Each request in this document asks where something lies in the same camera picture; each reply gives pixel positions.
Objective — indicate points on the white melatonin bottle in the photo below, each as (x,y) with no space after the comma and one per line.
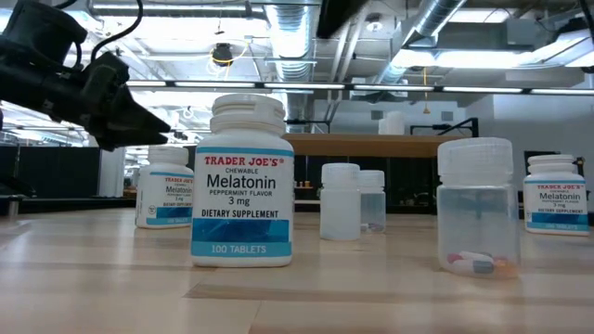
(164,195)
(241,185)
(555,199)

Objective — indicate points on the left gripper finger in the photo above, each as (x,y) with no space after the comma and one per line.
(134,140)
(134,118)

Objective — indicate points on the clear plastic pill bottle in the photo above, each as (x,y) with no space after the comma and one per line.
(375,204)
(478,213)
(339,204)

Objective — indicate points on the overhead light bar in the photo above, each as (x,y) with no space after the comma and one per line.
(301,86)

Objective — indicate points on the black room partition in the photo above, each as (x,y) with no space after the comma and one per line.
(55,171)
(408,181)

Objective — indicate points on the wooden shelf with black legs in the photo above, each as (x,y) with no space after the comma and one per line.
(371,145)

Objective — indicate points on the silver ribbed ventilation duct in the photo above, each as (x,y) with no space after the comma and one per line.
(292,42)

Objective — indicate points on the silver smooth ventilation duct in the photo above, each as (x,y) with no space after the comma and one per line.
(434,18)

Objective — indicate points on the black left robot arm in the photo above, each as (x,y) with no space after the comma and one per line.
(32,88)

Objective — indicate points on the white pillar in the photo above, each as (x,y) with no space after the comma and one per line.
(111,176)

